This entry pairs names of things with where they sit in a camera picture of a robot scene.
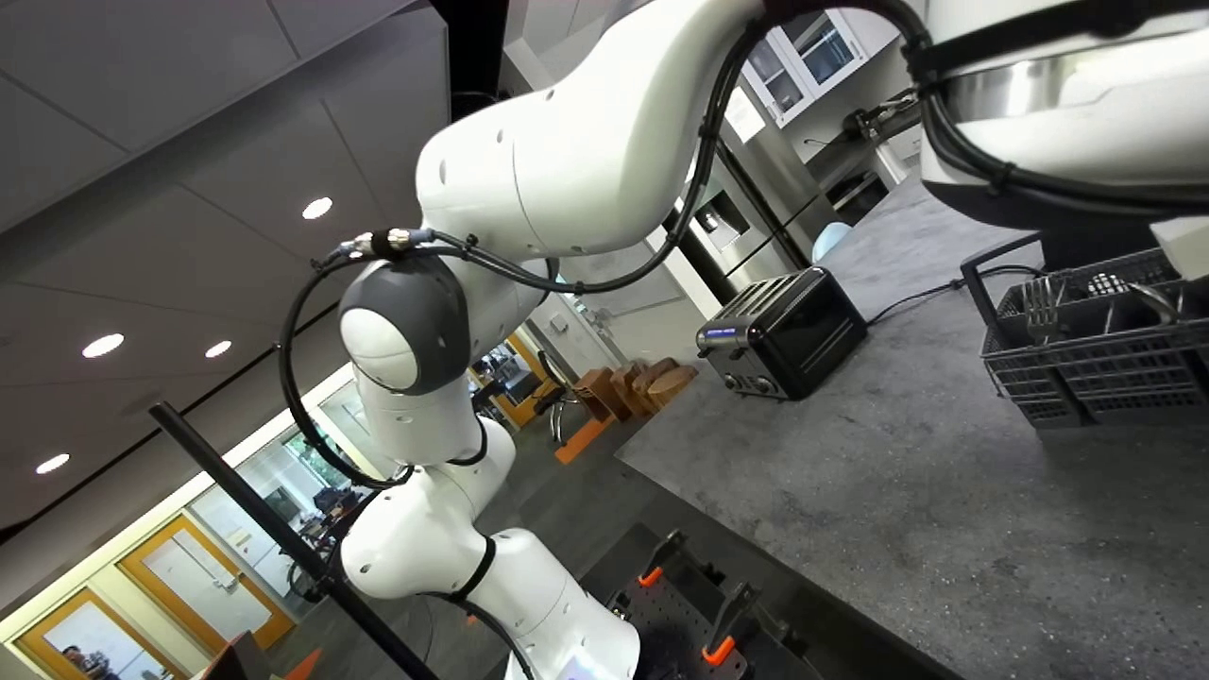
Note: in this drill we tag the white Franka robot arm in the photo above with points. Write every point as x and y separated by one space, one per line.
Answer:
592 138

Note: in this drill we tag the grey plastic cutlery rack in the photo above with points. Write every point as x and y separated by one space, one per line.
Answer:
1096 362

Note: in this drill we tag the wooden furniture pieces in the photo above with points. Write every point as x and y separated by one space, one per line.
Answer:
616 390

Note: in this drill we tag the black box appliance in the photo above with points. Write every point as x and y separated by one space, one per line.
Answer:
795 332

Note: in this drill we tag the stainless steel refrigerator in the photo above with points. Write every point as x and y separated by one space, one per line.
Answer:
779 189

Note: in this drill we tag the light blue plastic container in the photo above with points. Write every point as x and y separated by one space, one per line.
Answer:
833 239

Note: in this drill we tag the round recessed ceiling light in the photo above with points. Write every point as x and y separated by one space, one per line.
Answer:
51 462
217 350
104 345
319 207

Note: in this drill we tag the black metal pole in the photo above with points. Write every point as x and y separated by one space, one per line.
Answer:
288 541

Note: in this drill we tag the orange-framed glass door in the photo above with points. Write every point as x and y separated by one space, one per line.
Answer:
89 642
208 585

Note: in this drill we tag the white glass-door wall cabinet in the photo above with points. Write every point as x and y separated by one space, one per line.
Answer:
805 56

